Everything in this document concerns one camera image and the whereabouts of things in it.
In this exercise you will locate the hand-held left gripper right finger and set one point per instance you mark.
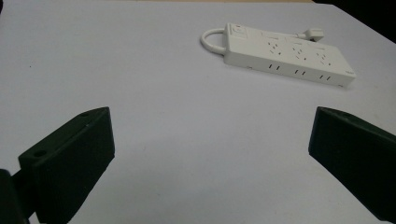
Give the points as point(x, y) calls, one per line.
point(355, 155)

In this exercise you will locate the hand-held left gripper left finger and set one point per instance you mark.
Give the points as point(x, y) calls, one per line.
point(71, 161)

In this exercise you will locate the white power strip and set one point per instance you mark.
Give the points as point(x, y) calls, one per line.
point(289, 57)

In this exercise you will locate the white power plug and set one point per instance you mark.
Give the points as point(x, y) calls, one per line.
point(314, 33)

